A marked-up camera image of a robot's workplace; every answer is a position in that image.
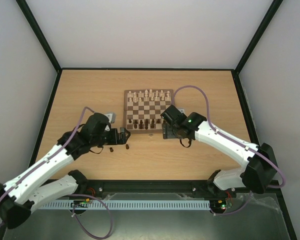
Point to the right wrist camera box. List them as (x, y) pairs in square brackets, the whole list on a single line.
[(172, 116)]

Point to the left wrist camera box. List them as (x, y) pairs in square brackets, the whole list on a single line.
[(111, 117)]

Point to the white king piece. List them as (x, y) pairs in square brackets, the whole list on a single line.
[(150, 93)]

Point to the white queen piece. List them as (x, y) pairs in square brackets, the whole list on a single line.
[(146, 93)]

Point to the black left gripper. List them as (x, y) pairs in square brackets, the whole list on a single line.
[(123, 139)]

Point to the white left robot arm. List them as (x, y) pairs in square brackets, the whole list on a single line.
[(24, 194)]

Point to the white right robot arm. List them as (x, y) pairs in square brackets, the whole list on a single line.
[(257, 162)]

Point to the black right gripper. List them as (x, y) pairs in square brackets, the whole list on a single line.
[(168, 130)]

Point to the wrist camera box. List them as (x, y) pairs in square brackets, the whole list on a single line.
[(172, 116), (111, 117)]

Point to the grey slotted cable duct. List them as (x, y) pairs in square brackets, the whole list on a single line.
[(68, 204)]

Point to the wooden chess board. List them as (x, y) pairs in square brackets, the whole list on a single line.
[(145, 110)]

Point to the dark king piece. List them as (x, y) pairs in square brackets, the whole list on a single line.
[(146, 124)]

